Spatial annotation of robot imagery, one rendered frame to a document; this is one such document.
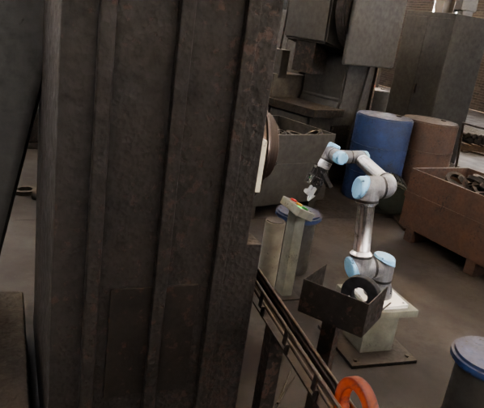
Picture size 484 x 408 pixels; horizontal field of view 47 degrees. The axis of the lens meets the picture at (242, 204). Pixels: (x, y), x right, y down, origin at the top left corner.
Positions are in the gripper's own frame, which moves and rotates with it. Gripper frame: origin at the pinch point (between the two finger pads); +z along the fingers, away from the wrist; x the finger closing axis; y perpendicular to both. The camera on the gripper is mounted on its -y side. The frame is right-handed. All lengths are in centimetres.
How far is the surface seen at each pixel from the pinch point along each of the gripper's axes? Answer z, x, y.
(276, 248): 34.2, 2.5, 6.7
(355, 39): -136, -210, -107
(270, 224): 22.7, 0.1, 16.2
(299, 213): 9.3, 4.5, 4.7
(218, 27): -49, 109, 133
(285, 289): 58, -3, -17
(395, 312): 28, 71, -31
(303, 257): 42, -30, -39
